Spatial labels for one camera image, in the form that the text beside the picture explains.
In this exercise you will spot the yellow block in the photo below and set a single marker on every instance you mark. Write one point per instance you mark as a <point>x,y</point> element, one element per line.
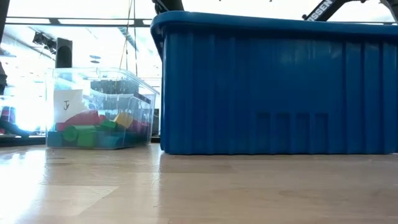
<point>123,119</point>

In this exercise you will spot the long red block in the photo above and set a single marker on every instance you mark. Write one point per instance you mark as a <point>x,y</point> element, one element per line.
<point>82,119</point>

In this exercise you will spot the white card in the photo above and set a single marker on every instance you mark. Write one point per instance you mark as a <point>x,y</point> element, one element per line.
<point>66,105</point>

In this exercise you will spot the clear plastic block container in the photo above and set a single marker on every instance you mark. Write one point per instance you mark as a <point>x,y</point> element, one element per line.
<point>143,102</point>

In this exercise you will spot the blue block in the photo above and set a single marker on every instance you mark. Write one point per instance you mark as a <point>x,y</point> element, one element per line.
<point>55,139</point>
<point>109,141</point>

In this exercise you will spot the black ceiling column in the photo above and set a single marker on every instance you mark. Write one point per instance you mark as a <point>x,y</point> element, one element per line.
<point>63,54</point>

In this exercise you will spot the red blue background canister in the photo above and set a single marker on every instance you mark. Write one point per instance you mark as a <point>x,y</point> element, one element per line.
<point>8,114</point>

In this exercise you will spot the green cylinder block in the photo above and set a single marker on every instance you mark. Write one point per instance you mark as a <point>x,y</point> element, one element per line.
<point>76,132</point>

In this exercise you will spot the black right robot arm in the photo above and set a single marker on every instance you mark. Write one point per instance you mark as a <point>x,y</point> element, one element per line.
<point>323,11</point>

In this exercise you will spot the green cube block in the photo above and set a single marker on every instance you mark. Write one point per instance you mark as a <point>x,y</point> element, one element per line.
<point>86,140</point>

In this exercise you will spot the large blue plastic bin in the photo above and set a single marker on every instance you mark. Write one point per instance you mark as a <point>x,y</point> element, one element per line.
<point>280,93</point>

